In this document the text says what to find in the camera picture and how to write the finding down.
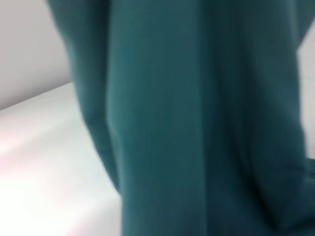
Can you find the teal t-shirt with FREE print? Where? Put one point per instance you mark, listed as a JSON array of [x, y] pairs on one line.
[[184, 123]]

